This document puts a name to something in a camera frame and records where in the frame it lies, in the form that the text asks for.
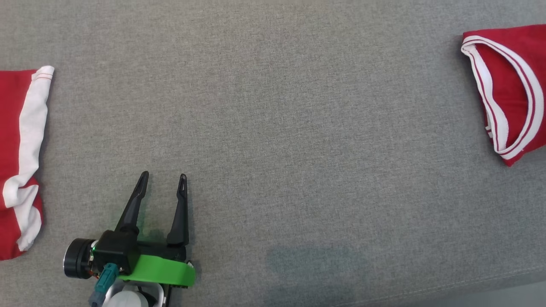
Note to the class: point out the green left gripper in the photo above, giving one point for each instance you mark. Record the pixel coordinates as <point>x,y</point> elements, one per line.
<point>162,268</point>

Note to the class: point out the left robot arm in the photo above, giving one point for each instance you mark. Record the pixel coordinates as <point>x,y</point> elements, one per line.
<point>76,258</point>

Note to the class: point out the red white t-shirt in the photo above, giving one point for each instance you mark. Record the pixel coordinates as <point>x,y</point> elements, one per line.
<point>507,81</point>

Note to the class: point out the red white basketball shorts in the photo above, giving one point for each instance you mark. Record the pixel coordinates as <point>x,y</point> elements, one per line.
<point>13,149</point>

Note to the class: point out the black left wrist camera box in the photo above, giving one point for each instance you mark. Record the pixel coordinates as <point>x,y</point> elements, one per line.
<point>115,251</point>

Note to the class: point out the grey fabric sofa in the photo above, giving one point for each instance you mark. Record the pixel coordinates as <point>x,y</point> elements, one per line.
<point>298,149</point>

